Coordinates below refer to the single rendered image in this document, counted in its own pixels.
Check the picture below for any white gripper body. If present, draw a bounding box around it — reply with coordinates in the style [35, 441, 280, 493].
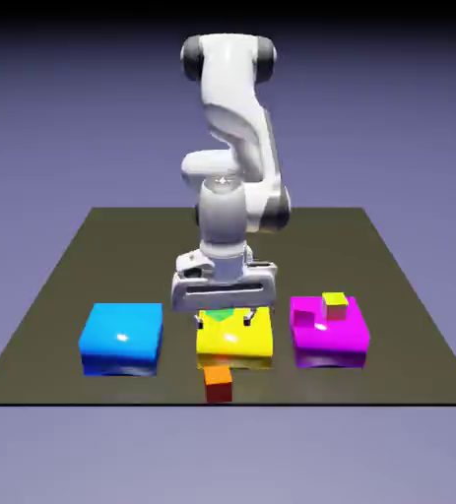
[169, 262, 279, 314]

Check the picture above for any small orange cube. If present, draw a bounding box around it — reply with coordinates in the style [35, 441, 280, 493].
[203, 364, 234, 405]

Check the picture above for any large blue box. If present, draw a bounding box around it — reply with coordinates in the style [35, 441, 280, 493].
[78, 301, 164, 377]

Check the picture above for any large magenta box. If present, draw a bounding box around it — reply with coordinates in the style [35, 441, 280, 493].
[289, 295, 371, 370]

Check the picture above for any small yellow cube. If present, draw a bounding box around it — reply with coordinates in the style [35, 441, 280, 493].
[321, 291, 350, 322]

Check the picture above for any small green cube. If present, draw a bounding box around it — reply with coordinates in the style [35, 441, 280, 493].
[205, 308, 235, 324]

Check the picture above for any large yellow box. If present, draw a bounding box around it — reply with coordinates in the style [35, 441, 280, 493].
[194, 306, 275, 371]

